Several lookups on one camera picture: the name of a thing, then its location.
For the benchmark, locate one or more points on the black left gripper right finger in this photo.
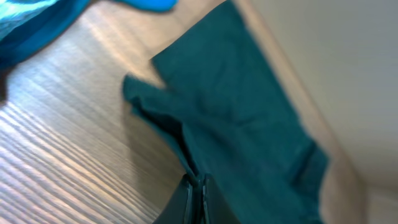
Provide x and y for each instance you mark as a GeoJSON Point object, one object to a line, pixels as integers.
{"type": "Point", "coordinates": [215, 208]}

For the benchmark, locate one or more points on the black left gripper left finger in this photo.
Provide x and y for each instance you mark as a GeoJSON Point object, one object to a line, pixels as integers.
{"type": "Point", "coordinates": [183, 206]}

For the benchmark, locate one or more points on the black shorts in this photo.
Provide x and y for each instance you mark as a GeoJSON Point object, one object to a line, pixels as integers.
{"type": "Point", "coordinates": [223, 113]}

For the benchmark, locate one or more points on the blue garment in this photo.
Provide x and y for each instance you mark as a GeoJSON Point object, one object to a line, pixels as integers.
{"type": "Point", "coordinates": [28, 26]}

